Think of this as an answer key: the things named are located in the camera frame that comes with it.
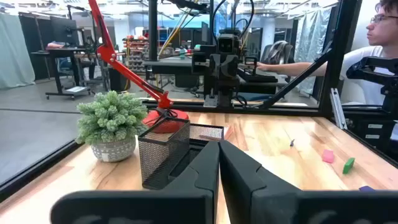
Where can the blue binder clip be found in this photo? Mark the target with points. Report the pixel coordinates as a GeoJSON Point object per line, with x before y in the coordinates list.
{"type": "Point", "coordinates": [292, 143]}

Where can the black standing desk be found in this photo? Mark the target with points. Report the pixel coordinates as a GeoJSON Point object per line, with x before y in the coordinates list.
{"type": "Point", "coordinates": [62, 52]}

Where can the dark grey desk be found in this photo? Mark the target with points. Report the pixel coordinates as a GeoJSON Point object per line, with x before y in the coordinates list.
{"type": "Point", "coordinates": [174, 63]}

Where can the black drawer cabinet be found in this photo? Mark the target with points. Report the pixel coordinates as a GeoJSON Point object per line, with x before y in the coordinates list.
{"type": "Point", "coordinates": [357, 130]}

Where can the black mesh desk organizer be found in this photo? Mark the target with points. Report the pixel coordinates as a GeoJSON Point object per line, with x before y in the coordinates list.
{"type": "Point", "coordinates": [161, 152]}

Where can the translucent plastic sheet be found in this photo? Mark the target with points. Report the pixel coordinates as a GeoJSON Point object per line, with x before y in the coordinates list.
{"type": "Point", "coordinates": [311, 37]}

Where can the black aluminium table frame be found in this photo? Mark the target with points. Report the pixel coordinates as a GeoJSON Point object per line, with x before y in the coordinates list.
{"type": "Point", "coordinates": [339, 62]}

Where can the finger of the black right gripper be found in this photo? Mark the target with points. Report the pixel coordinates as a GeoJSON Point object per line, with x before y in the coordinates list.
{"type": "Point", "coordinates": [202, 63]}
{"type": "Point", "coordinates": [250, 66]}

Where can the purple eraser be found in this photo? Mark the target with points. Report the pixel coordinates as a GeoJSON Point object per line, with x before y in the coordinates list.
{"type": "Point", "coordinates": [367, 188]}

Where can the potted artificial succulent plant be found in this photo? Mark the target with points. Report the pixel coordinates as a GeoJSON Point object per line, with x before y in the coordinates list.
{"type": "Point", "coordinates": [110, 118]}

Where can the silver aluminium bar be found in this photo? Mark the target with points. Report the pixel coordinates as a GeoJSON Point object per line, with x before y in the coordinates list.
{"type": "Point", "coordinates": [338, 109]}

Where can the red desk lamp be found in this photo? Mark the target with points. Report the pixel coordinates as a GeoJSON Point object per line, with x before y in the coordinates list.
{"type": "Point", "coordinates": [107, 53]}

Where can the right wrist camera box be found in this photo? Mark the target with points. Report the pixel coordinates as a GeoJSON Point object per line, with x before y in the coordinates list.
{"type": "Point", "coordinates": [228, 43]}

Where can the green eraser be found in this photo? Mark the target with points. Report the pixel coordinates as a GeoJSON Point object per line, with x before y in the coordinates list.
{"type": "Point", "coordinates": [348, 165]}

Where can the black jointed device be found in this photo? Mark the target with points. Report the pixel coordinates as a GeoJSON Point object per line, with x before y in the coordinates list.
{"type": "Point", "coordinates": [373, 73]}

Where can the black monitor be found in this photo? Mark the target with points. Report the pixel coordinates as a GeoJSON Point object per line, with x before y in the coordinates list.
{"type": "Point", "coordinates": [63, 31]}

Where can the black backlit keyboard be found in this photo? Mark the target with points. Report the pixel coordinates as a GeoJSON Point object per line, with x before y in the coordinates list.
{"type": "Point", "coordinates": [258, 77]}

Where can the person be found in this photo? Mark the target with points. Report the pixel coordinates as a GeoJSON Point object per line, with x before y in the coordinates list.
{"type": "Point", "coordinates": [384, 31]}

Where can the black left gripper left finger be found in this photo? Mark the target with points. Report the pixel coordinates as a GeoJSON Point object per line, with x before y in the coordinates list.
{"type": "Point", "coordinates": [192, 193]}

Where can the black office chair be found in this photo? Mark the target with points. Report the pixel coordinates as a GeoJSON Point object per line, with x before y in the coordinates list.
{"type": "Point", "coordinates": [278, 51]}

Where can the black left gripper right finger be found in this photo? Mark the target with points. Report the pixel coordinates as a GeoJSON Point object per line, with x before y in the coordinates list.
{"type": "Point", "coordinates": [248, 193]}

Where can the black pole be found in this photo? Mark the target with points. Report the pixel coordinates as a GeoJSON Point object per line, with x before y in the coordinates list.
{"type": "Point", "coordinates": [153, 31]}

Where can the pale green curtain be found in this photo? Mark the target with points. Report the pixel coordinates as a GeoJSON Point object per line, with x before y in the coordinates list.
{"type": "Point", "coordinates": [15, 53]}

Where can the pink eraser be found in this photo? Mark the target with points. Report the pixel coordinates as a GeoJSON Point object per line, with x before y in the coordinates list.
{"type": "Point", "coordinates": [328, 156]}

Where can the red parts bin rack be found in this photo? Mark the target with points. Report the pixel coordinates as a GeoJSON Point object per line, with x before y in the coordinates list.
{"type": "Point", "coordinates": [135, 43]}

